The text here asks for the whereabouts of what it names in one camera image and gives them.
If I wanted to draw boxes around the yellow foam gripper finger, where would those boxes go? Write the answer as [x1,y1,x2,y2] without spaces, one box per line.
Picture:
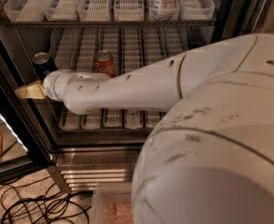
[15,80,47,99]

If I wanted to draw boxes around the blue pepsi can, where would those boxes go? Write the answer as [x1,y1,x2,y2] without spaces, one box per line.
[32,52,57,80]

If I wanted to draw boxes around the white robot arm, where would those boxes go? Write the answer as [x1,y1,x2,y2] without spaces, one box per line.
[17,34,274,224]

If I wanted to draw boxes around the open fridge door left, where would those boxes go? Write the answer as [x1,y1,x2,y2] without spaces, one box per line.
[0,39,50,185]

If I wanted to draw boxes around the stainless steel fridge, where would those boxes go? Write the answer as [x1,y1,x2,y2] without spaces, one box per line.
[0,0,274,194]

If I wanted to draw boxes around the red coca-cola can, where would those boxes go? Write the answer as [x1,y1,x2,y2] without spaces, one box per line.
[94,49,116,77]

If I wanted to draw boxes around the tall bottle on top shelf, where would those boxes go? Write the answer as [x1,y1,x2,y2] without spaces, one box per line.
[150,0,176,21]

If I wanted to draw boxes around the small clear water bottle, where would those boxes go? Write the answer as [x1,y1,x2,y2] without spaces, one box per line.
[125,109,142,129]

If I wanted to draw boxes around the clear bin with pink wrap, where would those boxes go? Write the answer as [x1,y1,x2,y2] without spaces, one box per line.
[90,183,133,224]

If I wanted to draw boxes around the bottom wire shelf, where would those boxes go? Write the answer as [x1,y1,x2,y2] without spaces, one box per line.
[58,128,153,135]

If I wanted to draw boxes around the wire shelf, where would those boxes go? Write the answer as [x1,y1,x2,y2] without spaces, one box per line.
[2,19,215,28]
[58,128,153,135]

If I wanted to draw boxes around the top wire shelf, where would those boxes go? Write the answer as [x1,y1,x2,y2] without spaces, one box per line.
[2,19,215,28]

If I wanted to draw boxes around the black cables on floor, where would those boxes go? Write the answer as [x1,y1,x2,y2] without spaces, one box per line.
[0,175,91,224]

